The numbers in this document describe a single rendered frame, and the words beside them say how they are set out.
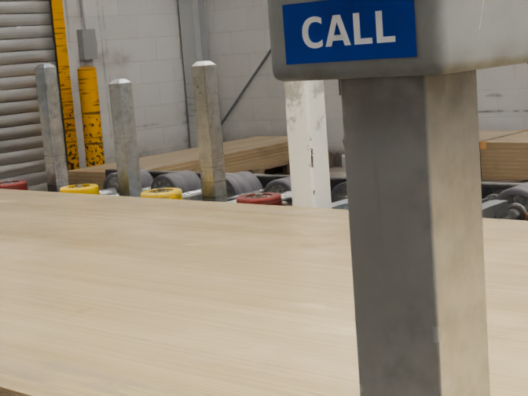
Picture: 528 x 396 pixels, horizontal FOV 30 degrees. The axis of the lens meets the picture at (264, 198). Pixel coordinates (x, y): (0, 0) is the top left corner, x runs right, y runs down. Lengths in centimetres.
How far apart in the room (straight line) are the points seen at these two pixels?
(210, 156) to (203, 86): 14
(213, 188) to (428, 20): 164
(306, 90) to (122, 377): 84
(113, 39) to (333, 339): 890
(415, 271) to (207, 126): 159
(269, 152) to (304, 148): 706
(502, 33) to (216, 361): 57
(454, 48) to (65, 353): 67
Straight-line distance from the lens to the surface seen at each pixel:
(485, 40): 33
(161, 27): 1016
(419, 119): 33
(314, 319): 96
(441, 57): 31
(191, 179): 261
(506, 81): 837
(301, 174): 161
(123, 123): 210
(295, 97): 160
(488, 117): 847
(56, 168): 230
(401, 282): 35
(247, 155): 843
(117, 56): 974
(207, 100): 192
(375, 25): 32
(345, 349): 87
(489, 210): 187
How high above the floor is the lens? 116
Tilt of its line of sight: 9 degrees down
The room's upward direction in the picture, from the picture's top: 4 degrees counter-clockwise
